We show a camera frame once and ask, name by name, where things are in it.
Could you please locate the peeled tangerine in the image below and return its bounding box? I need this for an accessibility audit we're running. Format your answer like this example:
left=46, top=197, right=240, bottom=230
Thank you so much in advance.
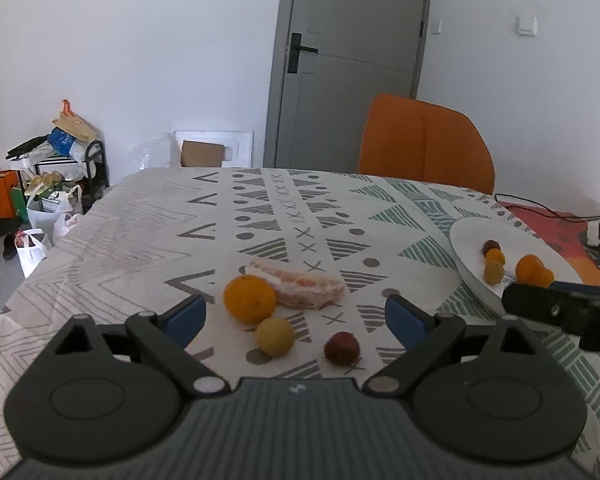
left=515, top=254, right=555, bottom=289

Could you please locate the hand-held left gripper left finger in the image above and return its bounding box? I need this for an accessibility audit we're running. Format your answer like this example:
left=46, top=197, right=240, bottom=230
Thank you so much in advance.
left=44, top=293, right=232, bottom=400

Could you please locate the black door handle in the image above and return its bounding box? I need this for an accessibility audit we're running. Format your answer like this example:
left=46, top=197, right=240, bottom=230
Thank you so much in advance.
left=288, top=32, right=319, bottom=74

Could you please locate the blue plastic bag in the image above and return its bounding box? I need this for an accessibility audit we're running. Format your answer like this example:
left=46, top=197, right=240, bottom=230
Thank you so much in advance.
left=46, top=127, right=89, bottom=157

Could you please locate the white shopping bag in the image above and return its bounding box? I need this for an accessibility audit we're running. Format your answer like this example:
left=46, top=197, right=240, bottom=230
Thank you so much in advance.
left=14, top=228, right=54, bottom=279
left=26, top=185, right=85, bottom=242

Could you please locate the clear plastic bag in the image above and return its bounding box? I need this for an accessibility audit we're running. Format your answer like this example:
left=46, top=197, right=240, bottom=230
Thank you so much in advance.
left=134, top=132, right=182, bottom=172

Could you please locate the orange chair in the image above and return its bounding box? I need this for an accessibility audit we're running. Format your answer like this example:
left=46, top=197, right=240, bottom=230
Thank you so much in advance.
left=358, top=93, right=496, bottom=195

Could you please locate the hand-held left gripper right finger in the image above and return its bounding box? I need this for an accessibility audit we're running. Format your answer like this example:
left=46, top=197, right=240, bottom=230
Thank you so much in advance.
left=362, top=293, right=548, bottom=398

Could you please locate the white foam board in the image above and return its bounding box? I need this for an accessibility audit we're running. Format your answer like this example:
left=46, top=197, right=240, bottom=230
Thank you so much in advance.
left=173, top=129, right=255, bottom=169

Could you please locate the patterned white tablecloth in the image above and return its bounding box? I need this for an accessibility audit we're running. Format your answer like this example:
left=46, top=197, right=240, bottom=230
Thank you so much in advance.
left=0, top=166, right=600, bottom=480

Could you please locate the black cable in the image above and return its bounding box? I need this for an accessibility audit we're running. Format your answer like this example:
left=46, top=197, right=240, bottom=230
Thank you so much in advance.
left=494, top=193, right=600, bottom=222

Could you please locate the brown paper bag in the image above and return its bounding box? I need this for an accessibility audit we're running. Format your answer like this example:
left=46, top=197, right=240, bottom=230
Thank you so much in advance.
left=53, top=99, right=98, bottom=143

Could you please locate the grey door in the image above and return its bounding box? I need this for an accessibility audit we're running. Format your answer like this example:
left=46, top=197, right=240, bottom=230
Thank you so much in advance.
left=266, top=0, right=434, bottom=171

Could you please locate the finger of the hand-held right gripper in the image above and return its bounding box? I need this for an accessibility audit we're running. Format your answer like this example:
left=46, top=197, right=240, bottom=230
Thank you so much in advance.
left=501, top=280, right=592, bottom=335

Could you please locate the cardboard box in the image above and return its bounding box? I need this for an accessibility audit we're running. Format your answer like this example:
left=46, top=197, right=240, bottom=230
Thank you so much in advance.
left=180, top=140, right=235, bottom=168

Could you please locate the peeled pomelo segment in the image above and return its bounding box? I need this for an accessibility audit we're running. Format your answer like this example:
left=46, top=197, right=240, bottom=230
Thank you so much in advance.
left=244, top=258, right=347, bottom=310

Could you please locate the black shoe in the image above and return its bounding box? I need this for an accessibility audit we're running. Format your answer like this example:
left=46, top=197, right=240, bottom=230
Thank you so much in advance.
left=0, top=219, right=27, bottom=261

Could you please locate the red orange printed mat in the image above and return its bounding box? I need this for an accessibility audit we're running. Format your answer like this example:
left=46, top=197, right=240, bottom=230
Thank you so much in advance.
left=495, top=199, right=600, bottom=288

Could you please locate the large orange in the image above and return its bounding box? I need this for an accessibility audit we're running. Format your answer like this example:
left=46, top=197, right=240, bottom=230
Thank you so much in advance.
left=223, top=275, right=278, bottom=324

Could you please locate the black metal rack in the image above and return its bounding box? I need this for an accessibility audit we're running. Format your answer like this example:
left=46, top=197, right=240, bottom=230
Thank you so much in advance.
left=82, top=139, right=111, bottom=212

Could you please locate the white plate with blue print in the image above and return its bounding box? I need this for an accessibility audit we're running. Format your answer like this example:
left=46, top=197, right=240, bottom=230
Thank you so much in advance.
left=449, top=218, right=587, bottom=317

